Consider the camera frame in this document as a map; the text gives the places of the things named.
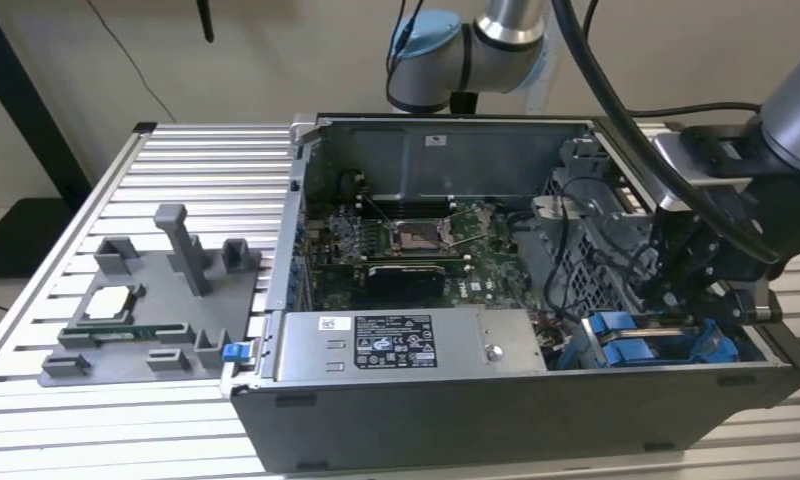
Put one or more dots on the grey metal disk bay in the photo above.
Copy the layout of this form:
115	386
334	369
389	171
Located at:
594	240

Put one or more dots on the green motherboard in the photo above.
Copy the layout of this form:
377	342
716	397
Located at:
494	260

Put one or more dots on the blue case latch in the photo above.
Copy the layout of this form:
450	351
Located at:
235	352

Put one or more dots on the black graphics card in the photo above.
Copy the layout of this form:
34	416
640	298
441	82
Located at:
403	282

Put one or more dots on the green RAM stick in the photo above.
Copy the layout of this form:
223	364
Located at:
154	331

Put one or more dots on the black hanging antenna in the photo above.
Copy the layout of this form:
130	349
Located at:
206	20

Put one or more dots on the grey plastic air shroud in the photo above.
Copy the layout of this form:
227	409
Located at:
474	165

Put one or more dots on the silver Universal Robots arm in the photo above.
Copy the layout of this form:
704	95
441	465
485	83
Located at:
434	75

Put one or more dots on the white label sticker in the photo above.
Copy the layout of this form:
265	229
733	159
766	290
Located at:
435	140

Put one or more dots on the black monitor stand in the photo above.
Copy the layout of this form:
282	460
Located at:
23	95

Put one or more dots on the wrist camera on silver bracket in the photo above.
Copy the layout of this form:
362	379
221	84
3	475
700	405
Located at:
714	150

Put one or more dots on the thin metal locking lever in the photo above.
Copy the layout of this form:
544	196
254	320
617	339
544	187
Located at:
378	207

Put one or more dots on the grey parts rack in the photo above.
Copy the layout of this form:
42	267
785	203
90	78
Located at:
174	310

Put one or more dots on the silver CPU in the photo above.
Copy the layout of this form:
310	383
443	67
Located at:
110	302

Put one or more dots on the black open PC case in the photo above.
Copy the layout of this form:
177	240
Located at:
474	425

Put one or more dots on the silver power supply unit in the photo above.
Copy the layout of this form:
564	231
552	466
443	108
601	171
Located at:
307	350

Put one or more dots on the CPU socket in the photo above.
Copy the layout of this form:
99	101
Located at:
421	237

